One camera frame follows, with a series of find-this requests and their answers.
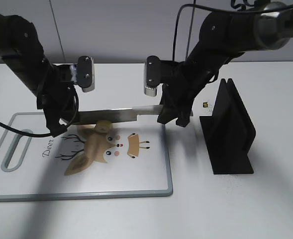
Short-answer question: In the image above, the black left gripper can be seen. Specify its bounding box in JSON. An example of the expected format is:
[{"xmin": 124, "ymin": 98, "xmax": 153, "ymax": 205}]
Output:
[{"xmin": 36, "ymin": 64, "xmax": 79, "ymax": 136}]

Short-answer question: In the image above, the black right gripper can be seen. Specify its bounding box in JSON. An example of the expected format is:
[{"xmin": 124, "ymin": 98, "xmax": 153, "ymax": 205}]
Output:
[{"xmin": 157, "ymin": 60, "xmax": 220, "ymax": 127}]

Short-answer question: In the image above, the white-handled kitchen knife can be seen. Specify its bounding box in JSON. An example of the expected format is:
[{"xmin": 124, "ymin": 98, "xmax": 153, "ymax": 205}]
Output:
[{"xmin": 73, "ymin": 104, "xmax": 194, "ymax": 125}]

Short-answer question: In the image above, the yellow banana piece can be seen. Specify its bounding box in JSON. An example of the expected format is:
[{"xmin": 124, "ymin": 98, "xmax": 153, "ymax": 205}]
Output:
[{"xmin": 94, "ymin": 120, "xmax": 112, "ymax": 134}]

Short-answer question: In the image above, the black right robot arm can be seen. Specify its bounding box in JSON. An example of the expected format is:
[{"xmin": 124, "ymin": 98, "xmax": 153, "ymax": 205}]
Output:
[{"xmin": 157, "ymin": 1, "xmax": 293, "ymax": 127}]

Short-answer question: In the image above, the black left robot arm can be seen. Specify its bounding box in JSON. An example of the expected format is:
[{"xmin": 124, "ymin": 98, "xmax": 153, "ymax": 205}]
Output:
[{"xmin": 0, "ymin": 14, "xmax": 79, "ymax": 137}]

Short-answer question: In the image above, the black knife stand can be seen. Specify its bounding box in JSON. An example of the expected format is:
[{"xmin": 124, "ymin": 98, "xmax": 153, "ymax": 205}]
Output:
[{"xmin": 199, "ymin": 78, "xmax": 256, "ymax": 175}]

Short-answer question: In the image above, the white deer cutting board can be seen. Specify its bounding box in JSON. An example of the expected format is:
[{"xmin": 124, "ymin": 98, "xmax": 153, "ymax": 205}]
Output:
[{"xmin": 0, "ymin": 113, "xmax": 173, "ymax": 202}]

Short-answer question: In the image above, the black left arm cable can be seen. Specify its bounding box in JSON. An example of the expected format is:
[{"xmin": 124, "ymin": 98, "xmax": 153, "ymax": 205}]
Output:
[{"xmin": 0, "ymin": 84, "xmax": 80, "ymax": 138}]

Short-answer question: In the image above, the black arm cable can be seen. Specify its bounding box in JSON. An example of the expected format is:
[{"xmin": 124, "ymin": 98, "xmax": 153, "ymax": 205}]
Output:
[
  {"xmin": 0, "ymin": 84, "xmax": 80, "ymax": 138},
  {"xmin": 171, "ymin": 0, "xmax": 236, "ymax": 63}
]

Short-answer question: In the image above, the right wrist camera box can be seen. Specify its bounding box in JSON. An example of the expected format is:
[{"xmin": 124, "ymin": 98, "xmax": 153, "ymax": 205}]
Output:
[{"xmin": 144, "ymin": 55, "xmax": 160, "ymax": 97}]

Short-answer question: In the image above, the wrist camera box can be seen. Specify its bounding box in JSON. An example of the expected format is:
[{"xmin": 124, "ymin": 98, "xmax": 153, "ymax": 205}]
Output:
[
  {"xmin": 70, "ymin": 56, "xmax": 95, "ymax": 93},
  {"xmin": 144, "ymin": 55, "xmax": 160, "ymax": 97}
]

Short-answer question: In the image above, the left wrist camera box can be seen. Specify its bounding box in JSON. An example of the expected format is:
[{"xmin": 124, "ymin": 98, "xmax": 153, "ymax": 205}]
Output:
[{"xmin": 70, "ymin": 56, "xmax": 95, "ymax": 93}]

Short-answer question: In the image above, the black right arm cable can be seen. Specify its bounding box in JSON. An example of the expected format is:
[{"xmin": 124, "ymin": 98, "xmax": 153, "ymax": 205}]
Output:
[{"xmin": 171, "ymin": 0, "xmax": 236, "ymax": 63}]

